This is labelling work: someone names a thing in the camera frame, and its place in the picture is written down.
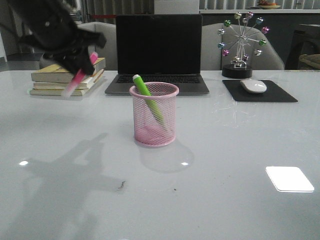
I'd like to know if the pink highlighter pen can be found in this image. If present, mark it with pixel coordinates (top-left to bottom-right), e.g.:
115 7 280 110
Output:
61 52 98 98

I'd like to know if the white computer mouse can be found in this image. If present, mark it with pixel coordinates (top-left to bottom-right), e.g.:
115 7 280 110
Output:
240 79 267 94

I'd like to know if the fruit bowl on counter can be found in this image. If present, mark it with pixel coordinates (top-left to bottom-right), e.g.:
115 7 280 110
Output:
257 0 281 10

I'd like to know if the black mouse pad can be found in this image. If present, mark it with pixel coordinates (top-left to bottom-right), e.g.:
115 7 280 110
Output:
222 80 298 103

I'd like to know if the grey left armchair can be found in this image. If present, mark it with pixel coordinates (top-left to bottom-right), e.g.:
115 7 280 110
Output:
39 21 118 71

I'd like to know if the yellow top book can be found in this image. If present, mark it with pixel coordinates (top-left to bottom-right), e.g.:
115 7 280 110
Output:
31 57 106 83

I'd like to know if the grey open laptop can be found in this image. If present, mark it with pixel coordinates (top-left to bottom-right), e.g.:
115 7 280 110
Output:
105 14 209 96

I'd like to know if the pink mesh pen holder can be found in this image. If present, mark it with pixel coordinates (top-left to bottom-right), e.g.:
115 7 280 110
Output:
129 82 179 147

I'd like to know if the green highlighter pen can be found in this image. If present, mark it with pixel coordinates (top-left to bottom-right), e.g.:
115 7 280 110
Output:
132 74 166 130

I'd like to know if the grey right armchair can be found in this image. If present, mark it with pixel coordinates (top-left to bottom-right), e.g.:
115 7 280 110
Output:
200 23 285 70

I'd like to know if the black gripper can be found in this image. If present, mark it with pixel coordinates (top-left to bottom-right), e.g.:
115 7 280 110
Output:
17 9 107 75

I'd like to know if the grey armchair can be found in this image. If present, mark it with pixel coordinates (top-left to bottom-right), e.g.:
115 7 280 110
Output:
39 21 118 71
200 23 285 70

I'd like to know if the ferris wheel desk ornament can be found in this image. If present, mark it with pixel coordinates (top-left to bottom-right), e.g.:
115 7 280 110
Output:
217 11 267 79

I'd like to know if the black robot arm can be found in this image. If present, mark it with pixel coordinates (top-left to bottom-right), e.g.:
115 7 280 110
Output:
8 0 107 75

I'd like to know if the bottom pale book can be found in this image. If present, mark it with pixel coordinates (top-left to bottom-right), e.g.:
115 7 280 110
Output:
28 75 103 96

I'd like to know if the middle white book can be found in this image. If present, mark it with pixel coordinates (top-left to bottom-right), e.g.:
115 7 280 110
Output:
33 69 105 90

